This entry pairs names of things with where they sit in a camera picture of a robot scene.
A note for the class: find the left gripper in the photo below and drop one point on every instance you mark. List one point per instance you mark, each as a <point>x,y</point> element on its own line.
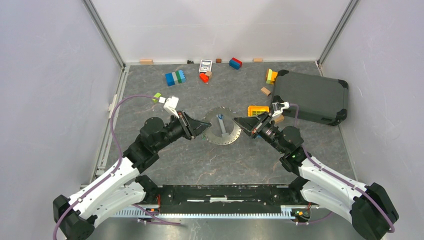
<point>192,128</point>

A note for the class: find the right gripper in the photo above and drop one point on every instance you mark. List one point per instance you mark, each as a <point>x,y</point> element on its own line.
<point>253,125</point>

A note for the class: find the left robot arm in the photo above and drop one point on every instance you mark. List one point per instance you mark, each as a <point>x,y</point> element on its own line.
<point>78,215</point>

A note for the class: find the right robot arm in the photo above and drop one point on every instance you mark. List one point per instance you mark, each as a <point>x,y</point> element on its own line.
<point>367,207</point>

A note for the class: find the yellow window brick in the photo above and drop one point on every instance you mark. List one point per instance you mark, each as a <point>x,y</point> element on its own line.
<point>255,110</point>

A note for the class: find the grey toy axle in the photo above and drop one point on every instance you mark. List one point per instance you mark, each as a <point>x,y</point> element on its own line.
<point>224,132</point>

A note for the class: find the tan wooden block near case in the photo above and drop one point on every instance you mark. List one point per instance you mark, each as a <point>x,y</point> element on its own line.
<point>265,91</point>

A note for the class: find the red orange brick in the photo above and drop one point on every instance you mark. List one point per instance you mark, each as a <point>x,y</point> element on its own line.
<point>204,78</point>

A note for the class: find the lime green block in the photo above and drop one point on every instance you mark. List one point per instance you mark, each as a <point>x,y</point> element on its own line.
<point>157,97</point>

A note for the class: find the blue grey green brick stack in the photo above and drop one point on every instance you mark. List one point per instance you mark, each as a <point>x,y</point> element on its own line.
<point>175,78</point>

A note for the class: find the orange green brown brick stack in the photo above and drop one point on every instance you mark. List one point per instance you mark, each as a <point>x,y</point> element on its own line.
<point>271,76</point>

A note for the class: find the playing card box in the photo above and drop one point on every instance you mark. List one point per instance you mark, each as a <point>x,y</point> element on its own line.
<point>205,66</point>

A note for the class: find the red and blue brick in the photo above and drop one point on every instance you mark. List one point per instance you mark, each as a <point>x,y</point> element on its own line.
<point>235,63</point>

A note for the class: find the dark grey hard case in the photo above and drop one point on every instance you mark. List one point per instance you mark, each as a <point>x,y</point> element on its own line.
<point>320,99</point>

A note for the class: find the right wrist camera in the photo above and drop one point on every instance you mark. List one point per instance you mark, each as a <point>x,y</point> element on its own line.
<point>277,109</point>

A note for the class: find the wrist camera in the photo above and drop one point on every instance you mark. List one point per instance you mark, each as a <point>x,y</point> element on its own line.
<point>170,105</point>
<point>277,109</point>

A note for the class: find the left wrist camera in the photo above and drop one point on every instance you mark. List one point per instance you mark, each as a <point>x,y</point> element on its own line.
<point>170,105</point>

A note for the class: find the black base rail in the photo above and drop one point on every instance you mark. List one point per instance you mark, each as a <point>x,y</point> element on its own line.
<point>223,198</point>

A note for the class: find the tan wooden block at wall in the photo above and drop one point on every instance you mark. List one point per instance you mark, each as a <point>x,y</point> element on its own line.
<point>146,61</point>

